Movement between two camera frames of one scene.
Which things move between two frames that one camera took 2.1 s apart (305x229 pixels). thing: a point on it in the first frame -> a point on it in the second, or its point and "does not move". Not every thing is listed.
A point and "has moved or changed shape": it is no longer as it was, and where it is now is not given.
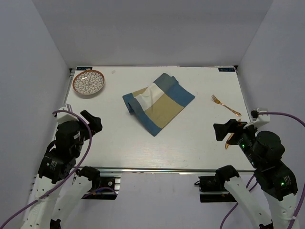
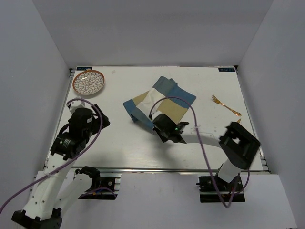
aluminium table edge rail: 127,169 does not move
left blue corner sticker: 83,68 does not move
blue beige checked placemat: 156,104 has moved or changed shape
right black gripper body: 245,137 -> 163,135
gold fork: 216,100 does not move
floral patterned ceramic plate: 88,82 does not move
